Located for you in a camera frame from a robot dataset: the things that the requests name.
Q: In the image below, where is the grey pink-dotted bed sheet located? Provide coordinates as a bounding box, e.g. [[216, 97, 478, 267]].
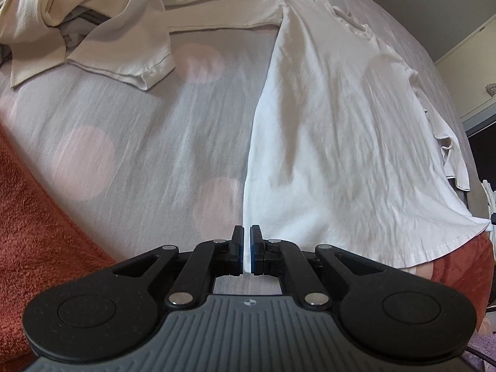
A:
[[0, 0, 481, 297]]

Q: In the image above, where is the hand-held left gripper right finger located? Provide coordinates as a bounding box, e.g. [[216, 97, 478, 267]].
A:
[[250, 224, 384, 311]]

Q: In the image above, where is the purple fuzzy cloth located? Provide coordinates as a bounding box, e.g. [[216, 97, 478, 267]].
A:
[[463, 329, 496, 372]]

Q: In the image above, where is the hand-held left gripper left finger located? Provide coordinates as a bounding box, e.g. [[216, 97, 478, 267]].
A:
[[111, 225, 245, 311]]

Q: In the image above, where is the grey garment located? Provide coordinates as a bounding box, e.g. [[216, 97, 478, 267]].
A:
[[58, 6, 117, 52]]

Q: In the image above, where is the cream crumpled garment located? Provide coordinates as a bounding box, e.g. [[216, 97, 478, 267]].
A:
[[0, 0, 176, 92]]

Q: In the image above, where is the cream wardrobe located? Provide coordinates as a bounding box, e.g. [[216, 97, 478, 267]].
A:
[[434, 19, 496, 125]]

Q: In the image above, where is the white long-sleeve shirt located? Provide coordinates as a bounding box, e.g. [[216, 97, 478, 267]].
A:
[[153, 0, 491, 280]]

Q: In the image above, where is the orange fleece blanket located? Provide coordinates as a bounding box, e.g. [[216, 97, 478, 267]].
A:
[[0, 123, 495, 362]]

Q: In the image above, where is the white hanging cloth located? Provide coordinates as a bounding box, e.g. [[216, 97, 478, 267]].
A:
[[480, 178, 496, 241]]

